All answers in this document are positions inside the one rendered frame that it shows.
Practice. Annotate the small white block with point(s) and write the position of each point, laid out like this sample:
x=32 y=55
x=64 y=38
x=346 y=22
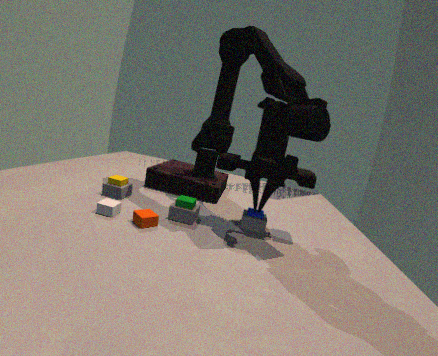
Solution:
x=108 y=207

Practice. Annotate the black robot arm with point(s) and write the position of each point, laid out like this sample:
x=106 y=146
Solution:
x=301 y=118

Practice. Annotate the yellow button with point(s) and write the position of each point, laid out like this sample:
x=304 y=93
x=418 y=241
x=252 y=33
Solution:
x=117 y=187

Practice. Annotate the orange block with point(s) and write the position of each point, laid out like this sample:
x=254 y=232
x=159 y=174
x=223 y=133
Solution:
x=145 y=218

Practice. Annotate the green button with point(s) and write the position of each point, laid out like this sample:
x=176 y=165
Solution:
x=184 y=209

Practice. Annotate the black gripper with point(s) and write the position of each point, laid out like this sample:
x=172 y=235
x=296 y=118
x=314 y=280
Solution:
x=228 y=161

